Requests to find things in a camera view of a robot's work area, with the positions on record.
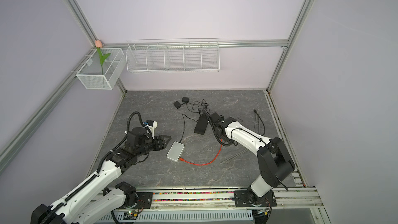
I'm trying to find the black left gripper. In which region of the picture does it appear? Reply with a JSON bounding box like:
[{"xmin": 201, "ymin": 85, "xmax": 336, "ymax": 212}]
[{"xmin": 136, "ymin": 134, "xmax": 171, "ymax": 157}]

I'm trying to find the red ethernet cable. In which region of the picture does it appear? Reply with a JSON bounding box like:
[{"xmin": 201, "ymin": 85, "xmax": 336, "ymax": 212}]
[{"xmin": 179, "ymin": 142, "xmax": 223, "ymax": 167}]

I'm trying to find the black power cable with plug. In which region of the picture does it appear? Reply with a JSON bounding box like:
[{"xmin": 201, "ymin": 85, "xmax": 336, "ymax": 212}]
[{"xmin": 179, "ymin": 109, "xmax": 200, "ymax": 144}]

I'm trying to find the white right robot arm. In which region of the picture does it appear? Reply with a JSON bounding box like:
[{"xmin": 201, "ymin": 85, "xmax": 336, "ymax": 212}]
[{"xmin": 208, "ymin": 113, "xmax": 296, "ymax": 199}]

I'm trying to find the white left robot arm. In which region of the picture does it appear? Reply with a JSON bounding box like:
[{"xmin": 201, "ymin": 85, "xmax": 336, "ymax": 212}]
[{"xmin": 30, "ymin": 112, "xmax": 171, "ymax": 224}]

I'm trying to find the black power adapter near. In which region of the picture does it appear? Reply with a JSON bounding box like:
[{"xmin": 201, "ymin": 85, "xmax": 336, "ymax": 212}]
[{"xmin": 173, "ymin": 101, "xmax": 182, "ymax": 109}]

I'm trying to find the black power adapter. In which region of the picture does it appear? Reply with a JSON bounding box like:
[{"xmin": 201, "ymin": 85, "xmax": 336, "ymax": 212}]
[
  {"xmin": 173, "ymin": 101, "xmax": 182, "ymax": 109},
  {"xmin": 182, "ymin": 97, "xmax": 190, "ymax": 103}
]

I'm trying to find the black power adapter far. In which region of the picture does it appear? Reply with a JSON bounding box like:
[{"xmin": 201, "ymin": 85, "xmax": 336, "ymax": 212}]
[{"xmin": 182, "ymin": 97, "xmax": 190, "ymax": 103}]

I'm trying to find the white mesh box basket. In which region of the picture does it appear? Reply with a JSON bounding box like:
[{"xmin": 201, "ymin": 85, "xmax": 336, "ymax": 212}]
[{"xmin": 76, "ymin": 48, "xmax": 126, "ymax": 90}]

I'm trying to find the pink artificial tulip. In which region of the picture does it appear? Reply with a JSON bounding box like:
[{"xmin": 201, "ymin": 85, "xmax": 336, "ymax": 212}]
[{"xmin": 95, "ymin": 40, "xmax": 110, "ymax": 75}]

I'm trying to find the white wire wall basket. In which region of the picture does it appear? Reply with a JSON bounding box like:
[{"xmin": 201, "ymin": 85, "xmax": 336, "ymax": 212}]
[{"xmin": 126, "ymin": 38, "xmax": 220, "ymax": 73}]

